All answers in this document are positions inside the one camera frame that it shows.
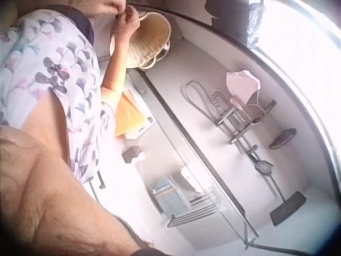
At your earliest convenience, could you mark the dark hanging fabric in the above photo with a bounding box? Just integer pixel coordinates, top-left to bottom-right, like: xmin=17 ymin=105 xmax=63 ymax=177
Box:
xmin=205 ymin=0 xmax=267 ymax=50

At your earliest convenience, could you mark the black door handle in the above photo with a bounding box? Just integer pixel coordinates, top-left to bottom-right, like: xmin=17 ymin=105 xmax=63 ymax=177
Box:
xmin=96 ymin=170 xmax=107 ymax=190

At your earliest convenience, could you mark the person's right hand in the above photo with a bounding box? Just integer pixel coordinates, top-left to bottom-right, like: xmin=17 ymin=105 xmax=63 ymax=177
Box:
xmin=113 ymin=5 xmax=141 ymax=41

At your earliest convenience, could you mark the pink cloth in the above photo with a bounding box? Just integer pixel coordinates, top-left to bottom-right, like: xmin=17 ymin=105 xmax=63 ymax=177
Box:
xmin=226 ymin=69 xmax=262 ymax=109

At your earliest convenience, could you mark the grey shower hose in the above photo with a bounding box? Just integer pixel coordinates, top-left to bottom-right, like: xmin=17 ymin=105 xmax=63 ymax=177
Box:
xmin=183 ymin=81 xmax=218 ymax=119

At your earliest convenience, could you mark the glass shower door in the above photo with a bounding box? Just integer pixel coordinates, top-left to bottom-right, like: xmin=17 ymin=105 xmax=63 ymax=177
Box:
xmin=127 ymin=68 xmax=261 ymax=247

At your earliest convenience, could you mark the dark brown block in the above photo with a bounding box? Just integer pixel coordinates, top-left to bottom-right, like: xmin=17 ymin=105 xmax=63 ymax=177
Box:
xmin=121 ymin=146 xmax=145 ymax=164

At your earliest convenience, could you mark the person's left hand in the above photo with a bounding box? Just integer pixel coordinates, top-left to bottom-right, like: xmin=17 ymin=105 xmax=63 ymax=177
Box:
xmin=102 ymin=0 xmax=128 ymax=14

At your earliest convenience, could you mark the beige woven basket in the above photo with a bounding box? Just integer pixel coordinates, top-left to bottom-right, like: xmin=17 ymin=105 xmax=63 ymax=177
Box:
xmin=109 ymin=11 xmax=172 ymax=71

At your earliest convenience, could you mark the black metal shower rack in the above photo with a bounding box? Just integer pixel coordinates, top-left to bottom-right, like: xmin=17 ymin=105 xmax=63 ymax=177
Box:
xmin=212 ymin=90 xmax=278 ymax=146

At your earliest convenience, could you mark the orange cloth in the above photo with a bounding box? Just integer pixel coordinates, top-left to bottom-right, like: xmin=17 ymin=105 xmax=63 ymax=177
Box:
xmin=114 ymin=90 xmax=150 ymax=138

